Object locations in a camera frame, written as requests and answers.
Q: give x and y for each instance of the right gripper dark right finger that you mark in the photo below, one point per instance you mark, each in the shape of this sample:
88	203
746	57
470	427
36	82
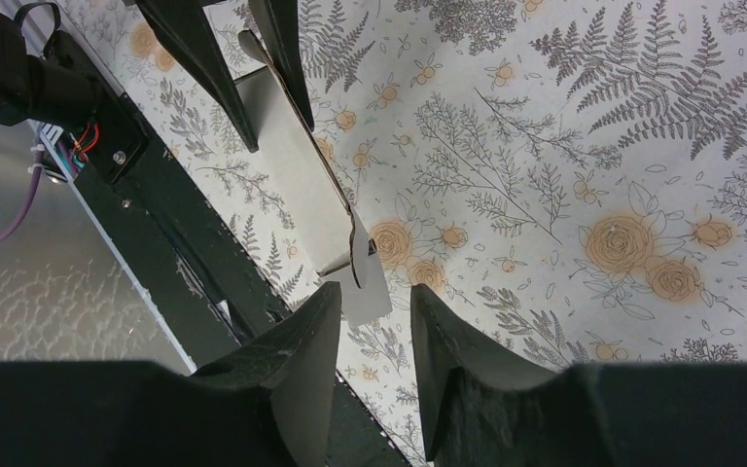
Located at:
482	405

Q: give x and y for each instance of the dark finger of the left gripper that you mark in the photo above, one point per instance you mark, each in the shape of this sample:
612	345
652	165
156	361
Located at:
182	28
278	24

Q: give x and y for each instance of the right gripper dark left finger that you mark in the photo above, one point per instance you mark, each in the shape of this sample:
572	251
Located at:
268	403

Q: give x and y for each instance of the white cardboard paper box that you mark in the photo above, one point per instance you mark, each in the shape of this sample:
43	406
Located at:
331	233

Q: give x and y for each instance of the floral patterned table cloth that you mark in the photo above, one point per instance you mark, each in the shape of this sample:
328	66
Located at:
569	176

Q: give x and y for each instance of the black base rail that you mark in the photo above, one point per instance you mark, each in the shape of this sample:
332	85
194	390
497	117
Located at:
208	292

